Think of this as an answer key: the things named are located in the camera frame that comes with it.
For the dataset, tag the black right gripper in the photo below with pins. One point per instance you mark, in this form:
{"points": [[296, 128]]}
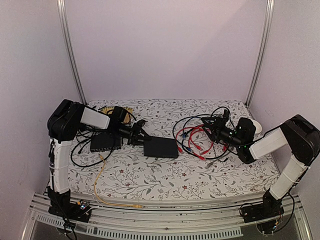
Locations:
{"points": [[219, 122]]}

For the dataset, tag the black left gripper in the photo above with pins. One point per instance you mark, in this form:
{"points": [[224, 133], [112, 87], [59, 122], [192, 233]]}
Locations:
{"points": [[135, 135]]}

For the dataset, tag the black network switch box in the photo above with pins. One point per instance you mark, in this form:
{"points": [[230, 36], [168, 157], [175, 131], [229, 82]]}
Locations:
{"points": [[160, 147]]}

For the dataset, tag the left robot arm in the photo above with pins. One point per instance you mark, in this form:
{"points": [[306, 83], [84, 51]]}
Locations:
{"points": [[63, 126]]}

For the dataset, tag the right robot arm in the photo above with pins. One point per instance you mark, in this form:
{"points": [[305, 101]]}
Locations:
{"points": [[296, 137]]}

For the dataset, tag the floral patterned table cloth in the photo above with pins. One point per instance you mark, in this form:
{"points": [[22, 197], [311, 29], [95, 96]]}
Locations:
{"points": [[209, 173]]}

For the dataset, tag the yellow woven mat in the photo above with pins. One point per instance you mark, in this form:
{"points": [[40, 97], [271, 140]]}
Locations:
{"points": [[108, 110]]}

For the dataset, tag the white ceramic bowl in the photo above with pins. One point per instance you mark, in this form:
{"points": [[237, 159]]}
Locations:
{"points": [[258, 127]]}

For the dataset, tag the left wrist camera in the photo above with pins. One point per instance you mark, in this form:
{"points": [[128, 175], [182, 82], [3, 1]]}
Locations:
{"points": [[141, 123]]}

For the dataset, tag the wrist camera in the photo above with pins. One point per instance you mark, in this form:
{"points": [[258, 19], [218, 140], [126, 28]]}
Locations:
{"points": [[245, 131], [141, 123]]}

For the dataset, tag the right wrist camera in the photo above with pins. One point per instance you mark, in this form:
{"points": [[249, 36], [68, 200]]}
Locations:
{"points": [[245, 131]]}

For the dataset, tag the right aluminium frame post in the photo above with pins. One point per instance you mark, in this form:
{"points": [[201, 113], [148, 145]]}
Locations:
{"points": [[268, 17]]}

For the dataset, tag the aluminium frame post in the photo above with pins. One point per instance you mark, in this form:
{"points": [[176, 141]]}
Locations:
{"points": [[61, 6], [268, 17]]}

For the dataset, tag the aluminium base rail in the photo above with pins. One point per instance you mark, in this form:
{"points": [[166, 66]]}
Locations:
{"points": [[202, 219]]}

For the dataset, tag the left aluminium frame post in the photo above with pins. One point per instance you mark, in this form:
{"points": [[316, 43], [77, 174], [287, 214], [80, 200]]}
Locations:
{"points": [[61, 6]]}

